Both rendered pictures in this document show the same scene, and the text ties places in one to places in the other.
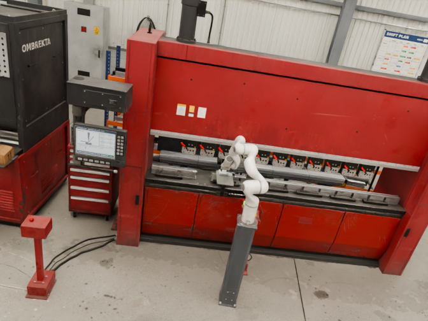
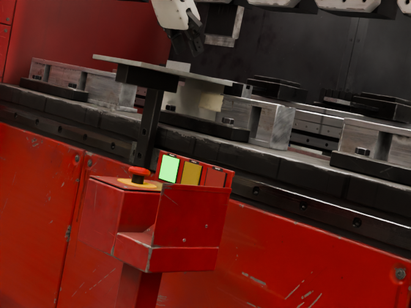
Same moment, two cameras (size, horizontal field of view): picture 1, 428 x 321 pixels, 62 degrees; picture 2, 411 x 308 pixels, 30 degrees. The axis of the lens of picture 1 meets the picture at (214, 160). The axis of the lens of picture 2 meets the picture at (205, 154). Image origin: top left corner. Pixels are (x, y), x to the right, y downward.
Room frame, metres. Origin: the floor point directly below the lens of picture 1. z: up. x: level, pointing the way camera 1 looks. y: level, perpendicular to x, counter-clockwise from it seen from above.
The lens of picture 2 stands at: (2.48, -1.60, 0.96)
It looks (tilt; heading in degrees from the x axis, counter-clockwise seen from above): 4 degrees down; 53
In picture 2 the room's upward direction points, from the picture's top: 11 degrees clockwise
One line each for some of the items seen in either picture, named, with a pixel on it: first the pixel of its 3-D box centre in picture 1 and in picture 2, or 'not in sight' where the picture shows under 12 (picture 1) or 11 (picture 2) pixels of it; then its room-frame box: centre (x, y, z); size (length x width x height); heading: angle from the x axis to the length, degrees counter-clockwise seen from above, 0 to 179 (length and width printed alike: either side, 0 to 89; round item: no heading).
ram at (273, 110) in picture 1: (297, 118); not in sight; (3.62, -0.78, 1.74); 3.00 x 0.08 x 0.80; 96
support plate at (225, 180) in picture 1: (224, 178); (163, 70); (3.41, -0.15, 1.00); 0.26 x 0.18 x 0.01; 6
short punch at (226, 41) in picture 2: not in sight; (222, 25); (3.55, -0.13, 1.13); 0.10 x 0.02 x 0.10; 96
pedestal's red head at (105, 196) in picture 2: (251, 212); (154, 206); (3.22, -0.49, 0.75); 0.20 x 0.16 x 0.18; 98
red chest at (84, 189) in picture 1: (95, 177); not in sight; (3.74, 1.39, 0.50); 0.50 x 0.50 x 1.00; 6
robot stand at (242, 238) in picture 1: (236, 262); not in sight; (2.69, -0.39, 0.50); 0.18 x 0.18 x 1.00; 0
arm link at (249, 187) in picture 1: (250, 192); not in sight; (2.68, -0.36, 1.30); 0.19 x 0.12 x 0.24; 112
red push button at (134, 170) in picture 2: not in sight; (138, 177); (3.21, -0.44, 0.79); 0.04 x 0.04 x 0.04
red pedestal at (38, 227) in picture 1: (39, 255); not in sight; (2.41, 1.40, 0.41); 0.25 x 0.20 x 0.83; 6
